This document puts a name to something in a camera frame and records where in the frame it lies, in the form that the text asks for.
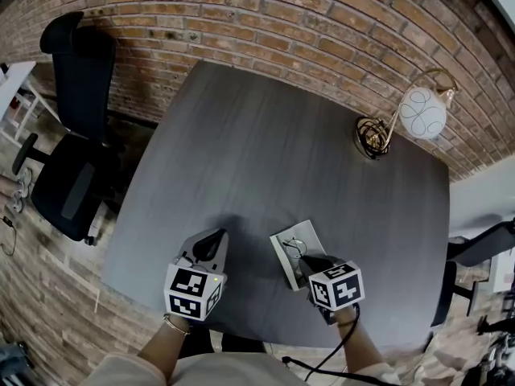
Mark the white table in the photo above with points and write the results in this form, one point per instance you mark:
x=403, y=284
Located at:
x=16, y=91

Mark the black equipment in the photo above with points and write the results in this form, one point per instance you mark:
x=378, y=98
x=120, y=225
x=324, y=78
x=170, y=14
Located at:
x=493, y=356

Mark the black office chair with headrest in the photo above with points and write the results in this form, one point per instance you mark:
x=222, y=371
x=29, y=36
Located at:
x=80, y=103

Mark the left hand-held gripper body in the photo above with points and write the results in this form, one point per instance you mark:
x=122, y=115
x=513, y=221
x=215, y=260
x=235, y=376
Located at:
x=189, y=286

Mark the black grey office chair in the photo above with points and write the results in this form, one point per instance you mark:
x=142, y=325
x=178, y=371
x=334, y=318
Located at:
x=475, y=251

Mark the beige top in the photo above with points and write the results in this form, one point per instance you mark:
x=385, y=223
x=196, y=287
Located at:
x=225, y=370

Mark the gold desk lamp white globe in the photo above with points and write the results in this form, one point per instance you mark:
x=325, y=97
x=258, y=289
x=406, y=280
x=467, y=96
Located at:
x=422, y=113

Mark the thin black-framed glasses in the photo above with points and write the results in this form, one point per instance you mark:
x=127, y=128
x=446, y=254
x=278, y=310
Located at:
x=297, y=247

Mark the person's left forearm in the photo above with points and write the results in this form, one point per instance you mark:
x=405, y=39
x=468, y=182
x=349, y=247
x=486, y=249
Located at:
x=165, y=344

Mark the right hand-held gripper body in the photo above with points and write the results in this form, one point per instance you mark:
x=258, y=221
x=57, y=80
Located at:
x=338, y=286

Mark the person's right forearm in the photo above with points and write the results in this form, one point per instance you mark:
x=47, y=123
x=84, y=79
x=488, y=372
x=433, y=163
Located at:
x=358, y=344

